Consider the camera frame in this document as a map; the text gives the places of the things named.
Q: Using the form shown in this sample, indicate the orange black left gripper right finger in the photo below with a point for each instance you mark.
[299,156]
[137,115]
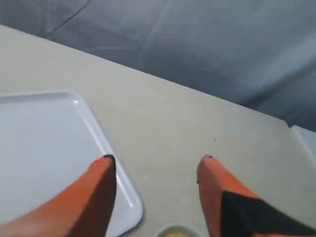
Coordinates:
[231,209]

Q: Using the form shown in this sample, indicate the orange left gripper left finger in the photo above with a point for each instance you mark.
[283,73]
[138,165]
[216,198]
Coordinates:
[83,209]

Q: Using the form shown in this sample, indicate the yellow grains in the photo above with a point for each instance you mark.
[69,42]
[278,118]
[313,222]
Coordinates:
[176,233]

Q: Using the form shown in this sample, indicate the white bowl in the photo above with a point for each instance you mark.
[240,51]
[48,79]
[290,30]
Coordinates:
[187,229]

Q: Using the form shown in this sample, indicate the white plastic tray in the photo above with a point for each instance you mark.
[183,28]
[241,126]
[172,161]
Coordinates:
[47,141]

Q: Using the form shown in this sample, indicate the white table block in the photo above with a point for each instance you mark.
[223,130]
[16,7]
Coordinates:
[307,139]

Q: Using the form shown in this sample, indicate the white backdrop curtain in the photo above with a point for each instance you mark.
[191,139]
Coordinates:
[260,54]

